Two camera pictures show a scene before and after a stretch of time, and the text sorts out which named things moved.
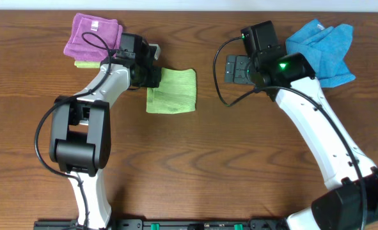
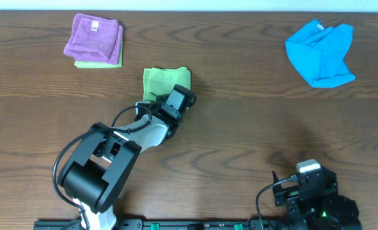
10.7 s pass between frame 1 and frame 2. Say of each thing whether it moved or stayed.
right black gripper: moved
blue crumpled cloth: stayed
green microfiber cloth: stayed
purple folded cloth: stayed
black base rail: stayed
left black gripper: moved
